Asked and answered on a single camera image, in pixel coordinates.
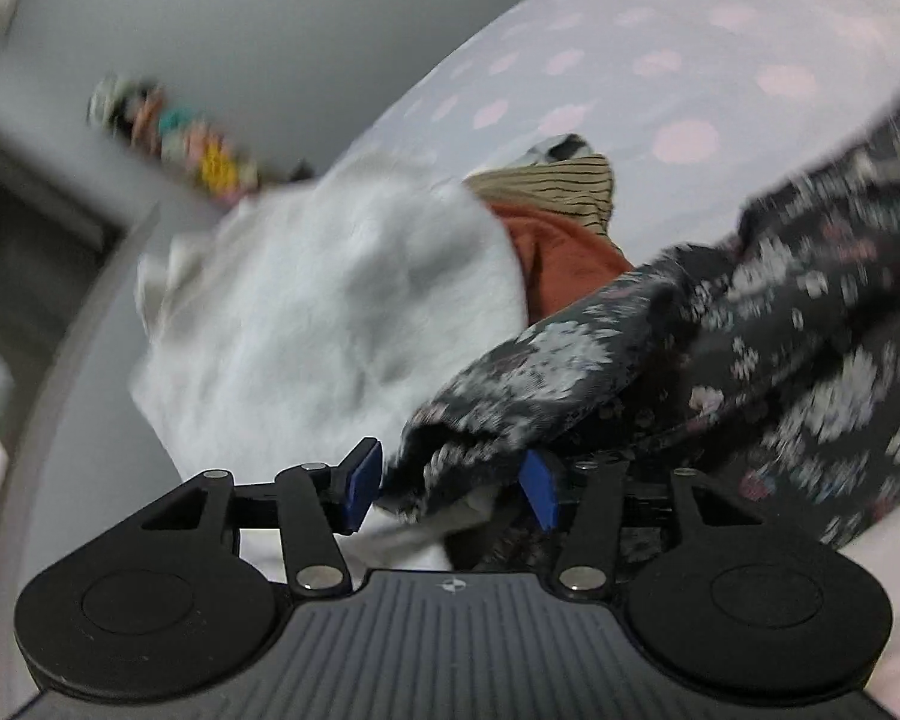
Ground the black floral garment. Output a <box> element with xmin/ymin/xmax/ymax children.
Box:
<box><xmin>382</xmin><ymin>96</ymin><xmax>900</xmax><ymax>546</ymax></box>

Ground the white fleece garment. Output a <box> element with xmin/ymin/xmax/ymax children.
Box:
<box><xmin>128</xmin><ymin>151</ymin><xmax>533</xmax><ymax>572</ymax></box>

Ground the rust orange garment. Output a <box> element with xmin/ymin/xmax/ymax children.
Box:
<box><xmin>489</xmin><ymin>202</ymin><xmax>632</xmax><ymax>323</ymax></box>

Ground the tan striped garment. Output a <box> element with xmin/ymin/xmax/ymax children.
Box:
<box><xmin>464</xmin><ymin>154</ymin><xmax>616</xmax><ymax>245</ymax></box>

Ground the black and white garment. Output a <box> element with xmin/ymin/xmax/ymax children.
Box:
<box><xmin>510</xmin><ymin>133</ymin><xmax>593</xmax><ymax>167</ymax></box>

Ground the row of plush toys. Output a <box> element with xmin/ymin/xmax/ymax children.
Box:
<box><xmin>87</xmin><ymin>73</ymin><xmax>263</xmax><ymax>206</ymax></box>

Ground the pink-dotted light bedsheet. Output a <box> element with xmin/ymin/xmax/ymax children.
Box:
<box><xmin>0</xmin><ymin>0</ymin><xmax>900</xmax><ymax>713</ymax></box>

